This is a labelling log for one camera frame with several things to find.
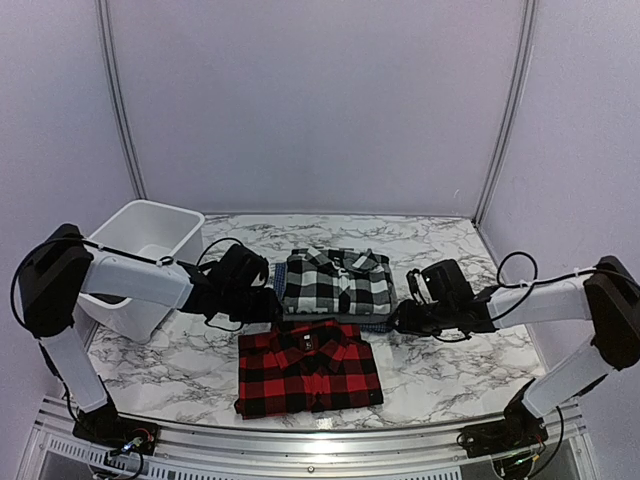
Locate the right wall aluminium profile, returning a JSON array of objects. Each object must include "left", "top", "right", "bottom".
[{"left": 472, "top": 0, "right": 539, "bottom": 228}]

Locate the red black plaid shirt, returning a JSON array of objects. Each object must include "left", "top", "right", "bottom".
[{"left": 234, "top": 319, "right": 384, "bottom": 420}]

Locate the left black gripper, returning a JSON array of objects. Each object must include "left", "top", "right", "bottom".
[{"left": 221, "top": 286, "right": 283, "bottom": 324}]

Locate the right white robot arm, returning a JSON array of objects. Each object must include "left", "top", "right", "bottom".
[{"left": 389, "top": 256, "right": 639, "bottom": 448}]

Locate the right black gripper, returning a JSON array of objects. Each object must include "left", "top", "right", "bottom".
[{"left": 386, "top": 299, "right": 455, "bottom": 338}]

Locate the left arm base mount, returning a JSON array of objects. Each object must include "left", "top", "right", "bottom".
[{"left": 72, "top": 418, "right": 160, "bottom": 455}]

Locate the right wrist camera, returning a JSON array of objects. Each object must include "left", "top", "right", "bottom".
[{"left": 406, "top": 269, "right": 428, "bottom": 305}]

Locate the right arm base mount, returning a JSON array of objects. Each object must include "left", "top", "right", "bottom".
[{"left": 456, "top": 420, "right": 549, "bottom": 458}]

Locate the wall aluminium profile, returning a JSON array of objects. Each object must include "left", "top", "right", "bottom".
[
  {"left": 94, "top": 0, "right": 148, "bottom": 200},
  {"left": 472, "top": 0, "right": 539, "bottom": 228}
]

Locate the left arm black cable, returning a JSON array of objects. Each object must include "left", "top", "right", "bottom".
[{"left": 12, "top": 237, "right": 269, "bottom": 331}]

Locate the left wall aluminium profile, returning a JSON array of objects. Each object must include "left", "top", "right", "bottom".
[{"left": 94, "top": 0, "right": 148, "bottom": 200}]

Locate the white plastic bin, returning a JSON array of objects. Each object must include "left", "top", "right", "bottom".
[{"left": 78, "top": 200, "right": 205, "bottom": 343}]

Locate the blue checked shirt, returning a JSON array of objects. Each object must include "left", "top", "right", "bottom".
[{"left": 272, "top": 263, "right": 393, "bottom": 334}]

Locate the aluminium front frame rail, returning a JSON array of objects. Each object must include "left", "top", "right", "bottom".
[{"left": 29, "top": 394, "right": 591, "bottom": 480}]

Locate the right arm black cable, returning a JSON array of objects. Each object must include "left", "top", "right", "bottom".
[{"left": 429, "top": 250, "right": 601, "bottom": 344}]

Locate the black white plaid shirt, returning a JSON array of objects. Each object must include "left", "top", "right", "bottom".
[{"left": 282, "top": 247, "right": 396, "bottom": 316}]

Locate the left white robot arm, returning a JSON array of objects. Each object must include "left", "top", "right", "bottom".
[{"left": 9, "top": 224, "right": 282, "bottom": 445}]

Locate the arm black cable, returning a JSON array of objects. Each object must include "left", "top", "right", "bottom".
[
  {"left": 12, "top": 237, "right": 269, "bottom": 331},
  {"left": 429, "top": 250, "right": 601, "bottom": 344}
]

